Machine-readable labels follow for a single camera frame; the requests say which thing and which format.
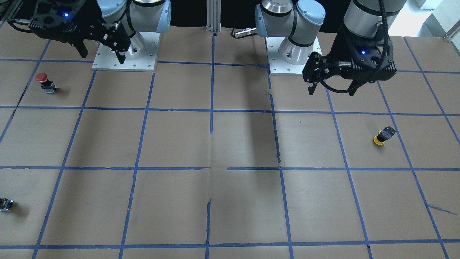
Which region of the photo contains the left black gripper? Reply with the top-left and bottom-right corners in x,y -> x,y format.
302,34 -> 397,96

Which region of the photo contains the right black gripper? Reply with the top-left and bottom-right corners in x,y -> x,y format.
28,0 -> 131,64

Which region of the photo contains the yellow push button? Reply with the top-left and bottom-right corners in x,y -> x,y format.
373,125 -> 397,146

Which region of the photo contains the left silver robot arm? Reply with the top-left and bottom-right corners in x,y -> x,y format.
255,0 -> 406,96

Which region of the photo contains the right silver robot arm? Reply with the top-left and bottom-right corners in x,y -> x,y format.
28,0 -> 171,64

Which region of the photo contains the red push button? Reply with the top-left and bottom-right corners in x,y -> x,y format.
35,73 -> 56,94

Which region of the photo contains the green push button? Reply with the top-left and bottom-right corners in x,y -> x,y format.
0,198 -> 14,212

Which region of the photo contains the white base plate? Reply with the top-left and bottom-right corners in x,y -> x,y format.
266,37 -> 322,76
92,32 -> 162,72

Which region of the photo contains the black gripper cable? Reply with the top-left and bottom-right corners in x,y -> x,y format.
318,0 -> 390,95

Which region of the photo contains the aluminium frame post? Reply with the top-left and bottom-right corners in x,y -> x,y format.
206,0 -> 221,34

